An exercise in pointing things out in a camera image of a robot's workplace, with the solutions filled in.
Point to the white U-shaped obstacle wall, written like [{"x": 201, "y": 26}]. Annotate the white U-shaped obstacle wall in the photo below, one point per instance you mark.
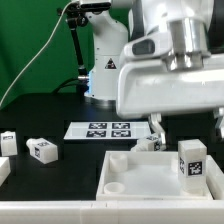
[{"x": 122, "y": 212}]

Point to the white square tabletop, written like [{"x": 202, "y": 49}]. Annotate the white square tabletop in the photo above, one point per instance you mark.
[{"x": 129, "y": 175}]

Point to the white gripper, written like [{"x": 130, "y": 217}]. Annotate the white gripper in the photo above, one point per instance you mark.
[{"x": 146, "y": 88}]

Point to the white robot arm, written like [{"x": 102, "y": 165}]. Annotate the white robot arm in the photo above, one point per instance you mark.
[{"x": 158, "y": 57}]

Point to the white fiducial marker board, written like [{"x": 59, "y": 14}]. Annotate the white fiducial marker board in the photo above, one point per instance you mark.
[{"x": 107, "y": 130}]

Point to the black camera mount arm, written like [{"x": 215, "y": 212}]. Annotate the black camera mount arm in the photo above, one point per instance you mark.
[{"x": 76, "y": 18}]

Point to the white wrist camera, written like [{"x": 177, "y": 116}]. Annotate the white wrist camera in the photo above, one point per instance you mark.
[{"x": 142, "y": 49}]

